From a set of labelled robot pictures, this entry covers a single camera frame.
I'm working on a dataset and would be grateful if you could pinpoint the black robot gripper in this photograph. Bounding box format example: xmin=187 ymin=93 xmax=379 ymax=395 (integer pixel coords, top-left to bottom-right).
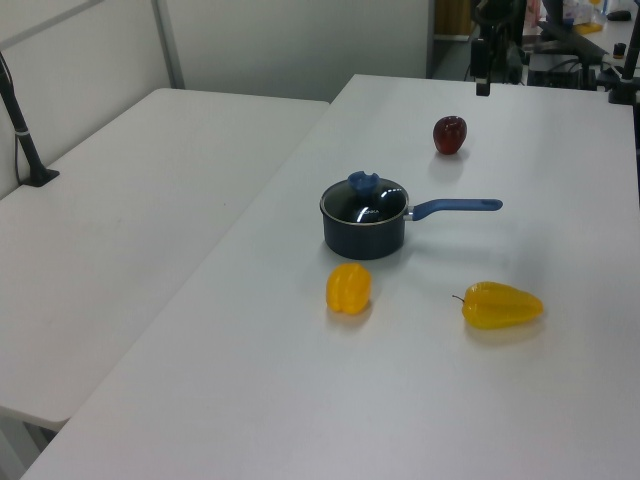
xmin=470 ymin=0 xmax=525 ymax=98

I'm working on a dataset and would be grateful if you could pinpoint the glass lid with blue knob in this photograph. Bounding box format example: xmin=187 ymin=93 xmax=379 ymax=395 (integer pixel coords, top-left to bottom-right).
xmin=319 ymin=170 xmax=411 ymax=227

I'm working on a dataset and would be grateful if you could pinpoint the wooden cabinet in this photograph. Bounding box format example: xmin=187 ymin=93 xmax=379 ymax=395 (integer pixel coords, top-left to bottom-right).
xmin=433 ymin=0 xmax=475 ymax=39

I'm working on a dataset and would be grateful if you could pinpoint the black clamp-mounted stand pole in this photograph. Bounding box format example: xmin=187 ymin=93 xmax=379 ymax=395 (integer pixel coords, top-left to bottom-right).
xmin=606 ymin=0 xmax=640 ymax=106

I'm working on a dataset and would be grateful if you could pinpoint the long yellow bell pepper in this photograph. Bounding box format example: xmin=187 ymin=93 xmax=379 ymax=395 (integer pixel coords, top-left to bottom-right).
xmin=452 ymin=281 xmax=545 ymax=332

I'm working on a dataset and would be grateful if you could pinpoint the short yellow bell pepper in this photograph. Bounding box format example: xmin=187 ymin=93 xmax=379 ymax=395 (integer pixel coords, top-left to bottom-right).
xmin=325 ymin=263 xmax=374 ymax=316

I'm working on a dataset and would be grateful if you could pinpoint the white side table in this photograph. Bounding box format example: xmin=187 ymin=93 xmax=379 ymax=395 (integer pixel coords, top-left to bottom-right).
xmin=0 ymin=87 xmax=332 ymax=433

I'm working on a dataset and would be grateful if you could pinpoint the dark blue saucepan with handle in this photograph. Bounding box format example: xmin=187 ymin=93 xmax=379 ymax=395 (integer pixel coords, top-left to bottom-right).
xmin=318 ymin=178 xmax=504 ymax=262

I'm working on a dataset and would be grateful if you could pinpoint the grey partition frame post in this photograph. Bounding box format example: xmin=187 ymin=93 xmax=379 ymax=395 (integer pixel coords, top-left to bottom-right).
xmin=151 ymin=0 xmax=187 ymax=91

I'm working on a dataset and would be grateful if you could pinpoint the black camera stand with base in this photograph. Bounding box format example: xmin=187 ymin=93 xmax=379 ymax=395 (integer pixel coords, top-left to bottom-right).
xmin=0 ymin=49 xmax=61 ymax=188

